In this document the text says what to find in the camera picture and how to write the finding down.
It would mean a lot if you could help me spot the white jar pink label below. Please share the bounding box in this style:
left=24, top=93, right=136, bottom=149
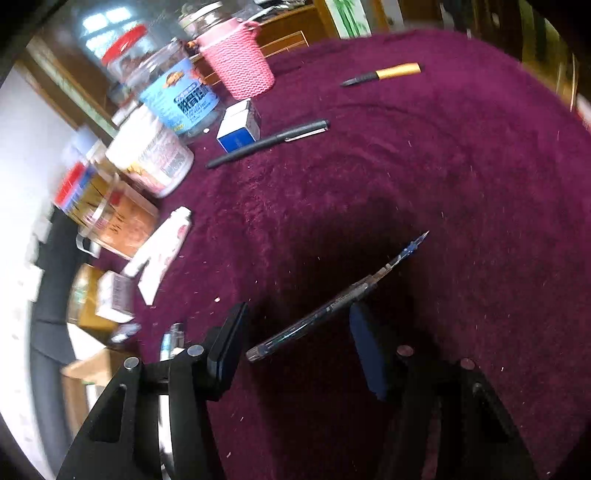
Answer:
left=105, top=105, right=195, bottom=199

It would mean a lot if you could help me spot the clear jar orange label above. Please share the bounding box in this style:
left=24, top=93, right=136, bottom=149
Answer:
left=75, top=179, right=161, bottom=260

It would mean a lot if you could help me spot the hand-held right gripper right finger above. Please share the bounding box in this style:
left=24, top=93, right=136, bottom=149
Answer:
left=349, top=302, right=539, bottom=480

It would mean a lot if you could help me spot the clear blue needle-tip pen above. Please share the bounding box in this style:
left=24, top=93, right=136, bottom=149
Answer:
left=245, top=230, right=430, bottom=363

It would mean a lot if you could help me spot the small blue white box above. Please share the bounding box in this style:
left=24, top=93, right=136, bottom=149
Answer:
left=216, top=99, right=262, bottom=153

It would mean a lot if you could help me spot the cardboard box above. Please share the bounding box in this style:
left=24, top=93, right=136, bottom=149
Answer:
left=60, top=347, right=137, bottom=441

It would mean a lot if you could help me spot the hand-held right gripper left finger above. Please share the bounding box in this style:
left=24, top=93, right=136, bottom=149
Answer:
left=55, top=302, right=251, bottom=480

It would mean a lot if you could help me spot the glass jar metal lid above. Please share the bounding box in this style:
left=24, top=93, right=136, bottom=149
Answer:
left=177, top=1, right=228, bottom=38

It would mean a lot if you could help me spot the black and yellow pen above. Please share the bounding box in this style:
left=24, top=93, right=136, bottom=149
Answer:
left=340, top=63, right=422, bottom=88

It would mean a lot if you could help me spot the brown packing tape roll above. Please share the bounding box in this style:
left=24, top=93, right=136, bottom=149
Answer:
left=66, top=263, right=108, bottom=329

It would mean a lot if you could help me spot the pink white tube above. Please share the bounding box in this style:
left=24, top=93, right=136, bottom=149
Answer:
left=124, top=207, right=193, bottom=305

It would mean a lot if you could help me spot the pink knitted cup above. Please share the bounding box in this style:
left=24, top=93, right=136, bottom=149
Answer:
left=196, top=20, right=277, bottom=101

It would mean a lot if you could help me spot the red lid jar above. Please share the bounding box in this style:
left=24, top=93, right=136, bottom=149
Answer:
left=100, top=25, right=149, bottom=68

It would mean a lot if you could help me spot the slim black pen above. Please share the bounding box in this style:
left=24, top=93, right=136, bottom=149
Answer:
left=205, top=119, right=331, bottom=170

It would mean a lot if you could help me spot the blue label plastic jar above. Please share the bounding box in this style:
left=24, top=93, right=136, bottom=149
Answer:
left=137, top=39, right=221, bottom=140

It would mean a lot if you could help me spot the bamboo painted door panel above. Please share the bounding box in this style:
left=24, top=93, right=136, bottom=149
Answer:
left=323, top=0, right=372, bottom=40

